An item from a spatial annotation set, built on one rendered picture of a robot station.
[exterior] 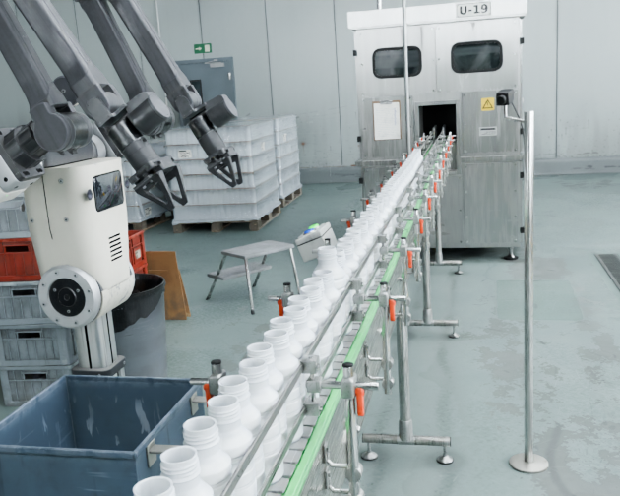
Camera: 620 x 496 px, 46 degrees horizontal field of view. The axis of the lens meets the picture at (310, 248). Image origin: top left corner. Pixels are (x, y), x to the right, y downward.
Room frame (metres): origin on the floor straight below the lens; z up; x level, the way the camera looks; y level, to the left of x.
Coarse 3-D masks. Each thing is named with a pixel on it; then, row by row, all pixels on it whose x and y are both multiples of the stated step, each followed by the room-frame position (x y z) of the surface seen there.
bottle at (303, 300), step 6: (288, 300) 1.18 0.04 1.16; (294, 300) 1.20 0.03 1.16; (300, 300) 1.17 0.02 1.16; (306, 300) 1.18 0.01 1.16; (306, 306) 1.17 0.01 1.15; (312, 318) 1.18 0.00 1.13; (312, 324) 1.17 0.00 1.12; (312, 330) 1.17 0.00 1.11; (318, 348) 1.18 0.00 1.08; (318, 354) 1.18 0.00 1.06; (318, 372) 1.17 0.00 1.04
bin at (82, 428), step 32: (64, 384) 1.45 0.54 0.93; (96, 384) 1.44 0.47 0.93; (128, 384) 1.43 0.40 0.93; (160, 384) 1.41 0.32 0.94; (32, 416) 1.33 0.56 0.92; (64, 416) 1.43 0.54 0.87; (96, 416) 1.44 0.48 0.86; (128, 416) 1.43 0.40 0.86; (160, 416) 1.41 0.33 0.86; (192, 416) 1.33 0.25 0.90; (0, 448) 1.15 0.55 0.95; (32, 448) 1.13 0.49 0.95; (64, 448) 1.12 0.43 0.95; (96, 448) 1.45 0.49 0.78; (128, 448) 1.43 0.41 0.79; (160, 448) 1.14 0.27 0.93; (0, 480) 1.15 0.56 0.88; (32, 480) 1.14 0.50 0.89; (64, 480) 1.12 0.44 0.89; (96, 480) 1.11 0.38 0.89; (128, 480) 1.10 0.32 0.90
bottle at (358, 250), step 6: (348, 234) 1.72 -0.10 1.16; (354, 234) 1.72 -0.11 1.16; (354, 240) 1.69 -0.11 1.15; (354, 246) 1.69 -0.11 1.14; (360, 246) 1.70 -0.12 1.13; (354, 252) 1.68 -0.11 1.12; (360, 252) 1.69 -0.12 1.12; (360, 258) 1.68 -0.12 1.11; (366, 264) 1.70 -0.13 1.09; (366, 270) 1.70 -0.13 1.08; (360, 276) 1.68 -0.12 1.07; (366, 276) 1.70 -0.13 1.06; (366, 282) 1.70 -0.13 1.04; (366, 294) 1.69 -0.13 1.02
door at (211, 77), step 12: (192, 60) 12.30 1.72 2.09; (204, 60) 12.26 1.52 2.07; (216, 60) 12.20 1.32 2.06; (228, 60) 12.16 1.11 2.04; (192, 72) 12.32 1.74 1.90; (204, 72) 12.27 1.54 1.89; (216, 72) 12.23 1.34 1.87; (228, 72) 12.18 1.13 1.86; (192, 84) 12.32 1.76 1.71; (204, 84) 12.28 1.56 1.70; (216, 84) 12.23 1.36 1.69; (228, 84) 12.18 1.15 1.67; (204, 96) 12.28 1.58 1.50; (228, 96) 12.19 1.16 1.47; (180, 120) 12.37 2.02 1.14
